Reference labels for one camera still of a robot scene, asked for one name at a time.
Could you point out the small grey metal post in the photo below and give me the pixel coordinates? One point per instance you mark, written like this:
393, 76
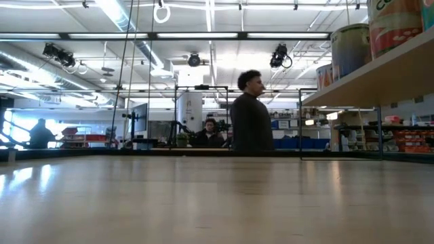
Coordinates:
12, 156

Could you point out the black monitor on stand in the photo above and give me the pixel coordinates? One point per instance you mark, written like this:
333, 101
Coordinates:
140, 115

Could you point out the white carrot label can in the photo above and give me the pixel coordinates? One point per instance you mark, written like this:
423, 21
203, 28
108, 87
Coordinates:
324, 77

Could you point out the black background robot arm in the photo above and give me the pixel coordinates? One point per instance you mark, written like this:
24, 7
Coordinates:
179, 130

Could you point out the wooden shelf black legs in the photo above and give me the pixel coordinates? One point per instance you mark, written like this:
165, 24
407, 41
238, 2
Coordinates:
390, 81

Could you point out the orange red label can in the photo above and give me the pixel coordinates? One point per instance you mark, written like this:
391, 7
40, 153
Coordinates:
393, 30

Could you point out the cream Peaches label can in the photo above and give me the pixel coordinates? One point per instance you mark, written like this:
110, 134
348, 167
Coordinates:
349, 54

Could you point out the long blue storage bin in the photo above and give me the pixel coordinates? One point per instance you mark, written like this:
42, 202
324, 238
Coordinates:
301, 143

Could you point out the black overhead light bar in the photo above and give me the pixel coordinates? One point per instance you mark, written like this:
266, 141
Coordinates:
196, 35

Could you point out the black metal table frame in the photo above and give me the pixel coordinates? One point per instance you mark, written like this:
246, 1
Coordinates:
101, 152

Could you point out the metal rack orange bins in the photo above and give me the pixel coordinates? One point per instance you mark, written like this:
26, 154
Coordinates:
413, 142

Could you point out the black background cage frame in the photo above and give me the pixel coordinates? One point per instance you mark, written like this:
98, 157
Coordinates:
201, 87

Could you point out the person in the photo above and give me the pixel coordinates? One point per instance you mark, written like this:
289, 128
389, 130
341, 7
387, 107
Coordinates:
251, 122
208, 139
40, 135

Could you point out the small green potted plant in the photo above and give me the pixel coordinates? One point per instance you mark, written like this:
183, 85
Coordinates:
182, 139

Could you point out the round black hanging camera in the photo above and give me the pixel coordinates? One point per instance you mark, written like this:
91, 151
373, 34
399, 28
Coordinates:
194, 60

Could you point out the white cylindrical tank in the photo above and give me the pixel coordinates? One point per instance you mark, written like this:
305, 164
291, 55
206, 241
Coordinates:
190, 108

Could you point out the silver ceiling air duct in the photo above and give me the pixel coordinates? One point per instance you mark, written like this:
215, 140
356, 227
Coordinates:
115, 13

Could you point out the long black hanging camera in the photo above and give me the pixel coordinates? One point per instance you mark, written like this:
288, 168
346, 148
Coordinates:
64, 59

